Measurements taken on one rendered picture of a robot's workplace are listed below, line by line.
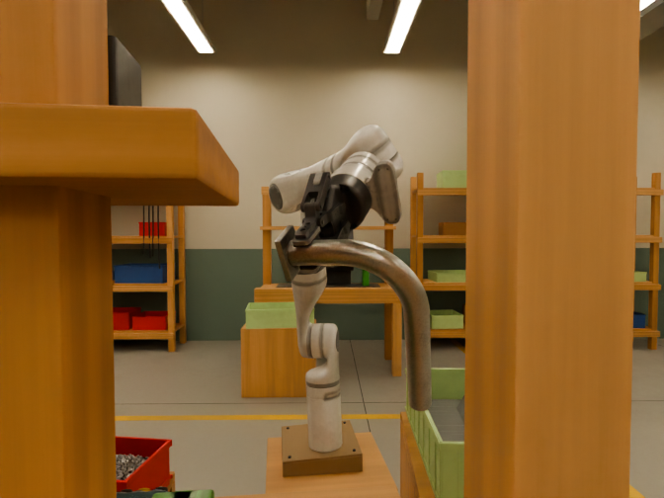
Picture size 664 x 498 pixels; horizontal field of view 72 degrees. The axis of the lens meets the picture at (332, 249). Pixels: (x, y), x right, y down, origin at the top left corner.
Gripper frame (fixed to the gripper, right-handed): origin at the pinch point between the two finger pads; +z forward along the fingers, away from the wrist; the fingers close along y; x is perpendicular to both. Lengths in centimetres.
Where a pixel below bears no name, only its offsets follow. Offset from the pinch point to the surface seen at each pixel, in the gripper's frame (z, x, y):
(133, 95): 8.2, -8.4, 21.1
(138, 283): -303, -416, -222
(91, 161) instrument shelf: 24.4, 2.4, 20.0
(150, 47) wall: -497, -431, 23
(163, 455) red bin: -10, -64, -67
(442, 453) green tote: -29, 4, -76
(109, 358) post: 23.5, -6.8, 4.3
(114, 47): 10.3, -6.5, 25.1
